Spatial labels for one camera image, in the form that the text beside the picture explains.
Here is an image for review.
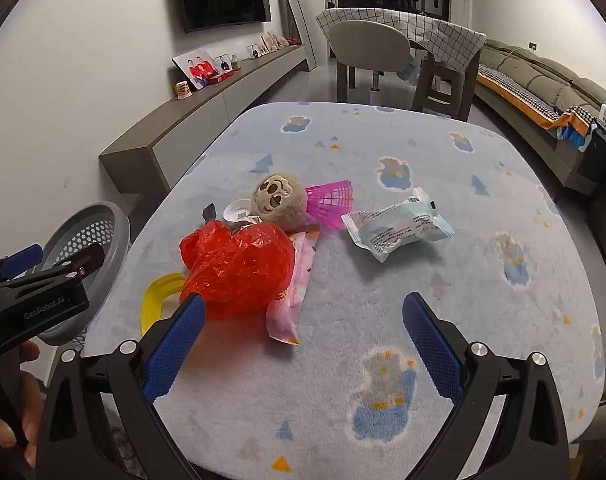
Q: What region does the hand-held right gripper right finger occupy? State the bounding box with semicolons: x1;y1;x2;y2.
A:
402;291;571;480

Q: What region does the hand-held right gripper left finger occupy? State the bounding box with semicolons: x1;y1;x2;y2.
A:
36;292;207;480

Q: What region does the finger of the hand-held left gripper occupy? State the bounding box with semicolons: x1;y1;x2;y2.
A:
13;243;105;286
0;243;44;288

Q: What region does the grey perforated basket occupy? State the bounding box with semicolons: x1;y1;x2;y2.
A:
38;201;132;346

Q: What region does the yellow plastic ring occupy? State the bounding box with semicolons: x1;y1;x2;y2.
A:
141;272;188;337

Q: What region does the red plastic bag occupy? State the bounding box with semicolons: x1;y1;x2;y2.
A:
179;221;297;321

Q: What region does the white blue mask packet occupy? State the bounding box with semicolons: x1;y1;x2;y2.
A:
341;187;455;264

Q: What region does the pink snack wrapper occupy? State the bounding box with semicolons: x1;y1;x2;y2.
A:
265;230;318;346

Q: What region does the white round lid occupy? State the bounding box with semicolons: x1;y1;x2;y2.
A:
223;199;261;226

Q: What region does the pink mesh plastic cup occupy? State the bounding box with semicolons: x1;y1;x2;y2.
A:
305;178;355;231

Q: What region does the beige plush toy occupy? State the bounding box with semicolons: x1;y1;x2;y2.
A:
249;172;310;223

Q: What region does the person's left hand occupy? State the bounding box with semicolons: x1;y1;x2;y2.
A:
0;341;48;468

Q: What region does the floating wooden cabinet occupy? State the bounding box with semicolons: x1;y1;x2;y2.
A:
99;44;306;193

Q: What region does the grey stool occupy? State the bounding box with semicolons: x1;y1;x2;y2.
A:
411;55;480;122

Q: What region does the houndstooth orange blanket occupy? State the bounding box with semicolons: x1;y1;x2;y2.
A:
477;66;606;153

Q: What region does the blue cloth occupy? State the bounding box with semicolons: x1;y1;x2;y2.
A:
397;55;419;83

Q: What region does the green sofa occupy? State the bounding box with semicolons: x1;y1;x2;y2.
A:
475;38;606;196

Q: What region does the grey round-back chair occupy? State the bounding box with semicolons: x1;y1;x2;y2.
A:
328;21;413;93

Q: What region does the checked tablecloth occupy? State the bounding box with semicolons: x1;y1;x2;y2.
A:
316;7;488;73

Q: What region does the leaning mirror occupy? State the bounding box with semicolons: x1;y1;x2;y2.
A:
276;0;318;72

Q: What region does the large photo frame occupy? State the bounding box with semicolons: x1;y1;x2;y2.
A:
172;49;219;91

